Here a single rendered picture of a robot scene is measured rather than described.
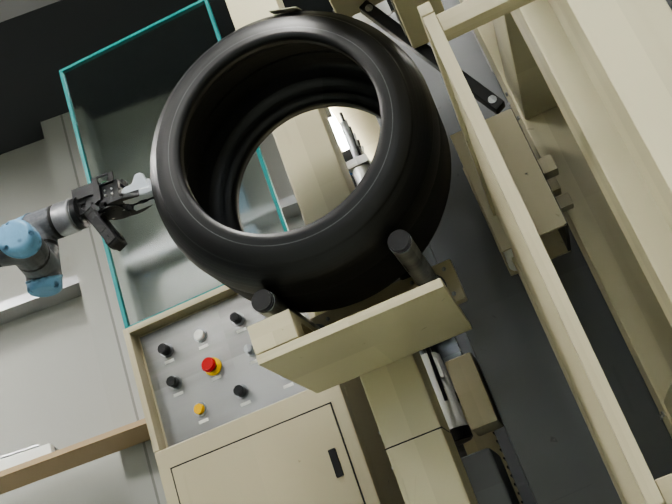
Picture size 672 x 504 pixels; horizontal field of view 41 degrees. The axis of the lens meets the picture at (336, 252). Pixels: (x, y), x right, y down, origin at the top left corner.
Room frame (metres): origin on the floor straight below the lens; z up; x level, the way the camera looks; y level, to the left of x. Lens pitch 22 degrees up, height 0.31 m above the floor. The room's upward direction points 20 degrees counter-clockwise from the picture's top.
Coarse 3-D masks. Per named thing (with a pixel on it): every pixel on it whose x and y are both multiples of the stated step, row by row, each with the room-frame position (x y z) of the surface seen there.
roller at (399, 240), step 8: (392, 232) 1.52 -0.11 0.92; (400, 232) 1.51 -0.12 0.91; (392, 240) 1.52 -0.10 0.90; (400, 240) 1.51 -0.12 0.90; (408, 240) 1.51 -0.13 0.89; (392, 248) 1.52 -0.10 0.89; (400, 248) 1.52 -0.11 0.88; (408, 248) 1.52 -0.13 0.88; (416, 248) 1.56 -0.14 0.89; (400, 256) 1.54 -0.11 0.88; (408, 256) 1.55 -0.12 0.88; (416, 256) 1.58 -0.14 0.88; (408, 264) 1.60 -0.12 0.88; (416, 264) 1.61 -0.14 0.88; (424, 264) 1.65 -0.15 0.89; (408, 272) 1.67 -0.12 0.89; (416, 272) 1.65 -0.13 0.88; (424, 272) 1.67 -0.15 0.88; (432, 272) 1.73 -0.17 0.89; (416, 280) 1.71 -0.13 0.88; (424, 280) 1.72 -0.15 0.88; (432, 280) 1.75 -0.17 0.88
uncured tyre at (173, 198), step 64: (192, 64) 1.56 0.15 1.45; (256, 64) 1.67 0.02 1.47; (320, 64) 1.72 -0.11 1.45; (384, 64) 1.46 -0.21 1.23; (192, 128) 1.68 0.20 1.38; (256, 128) 1.80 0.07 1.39; (384, 128) 1.47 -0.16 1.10; (192, 192) 1.76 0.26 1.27; (384, 192) 1.48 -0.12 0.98; (448, 192) 1.69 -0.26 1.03; (192, 256) 1.58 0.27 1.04; (256, 256) 1.52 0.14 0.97; (320, 256) 1.52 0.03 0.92; (384, 256) 1.59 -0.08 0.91
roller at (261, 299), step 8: (256, 296) 1.56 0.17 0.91; (264, 296) 1.56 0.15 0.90; (272, 296) 1.56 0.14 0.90; (256, 304) 1.56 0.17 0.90; (264, 304) 1.56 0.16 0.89; (272, 304) 1.56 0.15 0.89; (280, 304) 1.60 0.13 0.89; (264, 312) 1.57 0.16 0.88; (272, 312) 1.58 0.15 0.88; (296, 312) 1.70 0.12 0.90; (320, 328) 1.86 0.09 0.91
